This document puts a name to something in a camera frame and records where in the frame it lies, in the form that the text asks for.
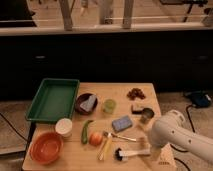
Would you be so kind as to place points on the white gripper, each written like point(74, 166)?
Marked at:
point(155, 152)

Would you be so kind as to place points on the white dish brush black bristles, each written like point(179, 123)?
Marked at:
point(120, 154)

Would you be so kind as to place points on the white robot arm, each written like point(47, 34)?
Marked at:
point(168, 129)

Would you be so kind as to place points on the metal cup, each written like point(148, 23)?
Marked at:
point(146, 115)

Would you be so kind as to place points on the green plastic cup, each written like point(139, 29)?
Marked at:
point(109, 106)

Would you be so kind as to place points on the white paper cup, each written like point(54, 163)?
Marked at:
point(64, 127)

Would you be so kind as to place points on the blue sponge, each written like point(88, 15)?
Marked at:
point(121, 124)

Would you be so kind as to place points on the dark chocolate cake piece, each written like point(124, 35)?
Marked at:
point(136, 108)

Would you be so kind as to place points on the yellow banana toy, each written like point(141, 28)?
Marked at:
point(105, 148)

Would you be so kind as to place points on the wooden board table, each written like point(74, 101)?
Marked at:
point(78, 157)

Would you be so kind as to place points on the silver fork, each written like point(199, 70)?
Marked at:
point(119, 136)

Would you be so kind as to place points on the orange round fruit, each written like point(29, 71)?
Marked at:
point(95, 139)

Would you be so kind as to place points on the brown grape bunch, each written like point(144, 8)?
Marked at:
point(135, 93)

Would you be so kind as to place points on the green chili pepper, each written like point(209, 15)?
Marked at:
point(84, 134)

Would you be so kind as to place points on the dark blue floor device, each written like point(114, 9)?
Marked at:
point(199, 99)

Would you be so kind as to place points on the grey cloth piece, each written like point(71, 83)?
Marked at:
point(88, 104)

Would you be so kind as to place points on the dark brown bowl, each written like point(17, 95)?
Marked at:
point(82, 98)

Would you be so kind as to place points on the orange bowl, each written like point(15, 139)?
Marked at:
point(46, 148)

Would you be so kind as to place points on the green plastic tray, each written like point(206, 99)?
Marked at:
point(54, 99)

